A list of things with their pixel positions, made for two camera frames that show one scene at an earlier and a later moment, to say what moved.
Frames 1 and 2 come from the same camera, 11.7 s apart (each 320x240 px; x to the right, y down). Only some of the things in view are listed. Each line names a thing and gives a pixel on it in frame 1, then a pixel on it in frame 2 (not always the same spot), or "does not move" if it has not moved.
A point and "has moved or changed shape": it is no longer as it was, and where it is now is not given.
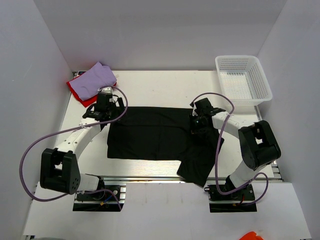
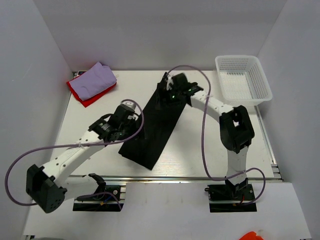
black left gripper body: (113, 111) → (127, 130)
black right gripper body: (197, 126) → (171, 93)
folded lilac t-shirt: (87, 84) does not move
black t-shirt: (163, 133) has moved or changed shape
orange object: (251, 235) does not move
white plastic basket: (243, 79) does not move
